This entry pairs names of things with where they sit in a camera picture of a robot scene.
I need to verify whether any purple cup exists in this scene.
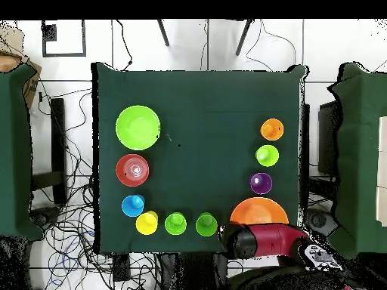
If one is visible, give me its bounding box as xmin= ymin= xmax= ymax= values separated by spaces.
xmin=249 ymin=172 xmax=274 ymax=196

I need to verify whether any large orange bowl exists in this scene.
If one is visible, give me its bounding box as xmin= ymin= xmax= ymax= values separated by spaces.
xmin=229 ymin=196 xmax=289 ymax=226

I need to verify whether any dark green tablecloth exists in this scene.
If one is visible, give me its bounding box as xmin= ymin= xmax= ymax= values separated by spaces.
xmin=91 ymin=62 xmax=309 ymax=254

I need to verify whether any red bowl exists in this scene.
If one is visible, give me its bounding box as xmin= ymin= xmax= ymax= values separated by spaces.
xmin=115 ymin=153 xmax=150 ymax=187

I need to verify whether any large green bowl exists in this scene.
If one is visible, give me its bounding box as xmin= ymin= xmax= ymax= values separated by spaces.
xmin=115 ymin=104 xmax=162 ymax=151

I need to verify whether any lime green cup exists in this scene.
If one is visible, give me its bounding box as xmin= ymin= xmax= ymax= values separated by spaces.
xmin=255 ymin=144 xmax=280 ymax=168

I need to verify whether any blue cup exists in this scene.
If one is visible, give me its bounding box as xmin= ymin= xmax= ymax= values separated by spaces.
xmin=121 ymin=194 xmax=146 ymax=218

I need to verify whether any yellow cup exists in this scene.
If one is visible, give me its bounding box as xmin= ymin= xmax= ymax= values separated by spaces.
xmin=135 ymin=211 xmax=159 ymax=236

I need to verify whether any orange cup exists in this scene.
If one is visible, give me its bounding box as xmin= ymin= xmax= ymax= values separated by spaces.
xmin=260 ymin=118 xmax=285 ymax=142

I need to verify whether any black floor stand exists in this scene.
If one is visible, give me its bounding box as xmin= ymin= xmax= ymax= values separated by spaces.
xmin=300 ymin=103 xmax=336 ymax=209
xmin=29 ymin=97 xmax=68 ymax=206

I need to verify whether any black power box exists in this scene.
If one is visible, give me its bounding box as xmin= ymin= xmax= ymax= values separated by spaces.
xmin=112 ymin=253 xmax=132 ymax=282

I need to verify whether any dark tripod leg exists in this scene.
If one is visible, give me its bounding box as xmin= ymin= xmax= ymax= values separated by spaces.
xmin=235 ymin=19 xmax=254 ymax=57
xmin=156 ymin=19 xmax=171 ymax=47

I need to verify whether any grey black device base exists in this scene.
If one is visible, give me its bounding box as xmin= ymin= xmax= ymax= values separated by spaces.
xmin=302 ymin=208 xmax=339 ymax=239
xmin=29 ymin=206 xmax=63 ymax=230

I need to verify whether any green cloth side table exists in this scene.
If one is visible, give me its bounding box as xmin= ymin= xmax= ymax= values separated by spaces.
xmin=327 ymin=62 xmax=387 ymax=259
xmin=0 ymin=64 xmax=45 ymax=241

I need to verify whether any cardboard box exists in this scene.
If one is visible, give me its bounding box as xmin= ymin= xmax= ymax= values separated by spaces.
xmin=0 ymin=51 xmax=42 ymax=110

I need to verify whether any tangle of floor cables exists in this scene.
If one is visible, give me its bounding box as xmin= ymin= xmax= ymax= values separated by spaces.
xmin=29 ymin=87 xmax=161 ymax=290

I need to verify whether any thin black cable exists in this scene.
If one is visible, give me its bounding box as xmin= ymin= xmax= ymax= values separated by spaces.
xmin=115 ymin=19 xmax=134 ymax=72
xmin=245 ymin=19 xmax=297 ymax=73

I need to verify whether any black square frame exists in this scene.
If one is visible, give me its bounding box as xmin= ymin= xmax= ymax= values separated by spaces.
xmin=41 ymin=19 xmax=87 ymax=57

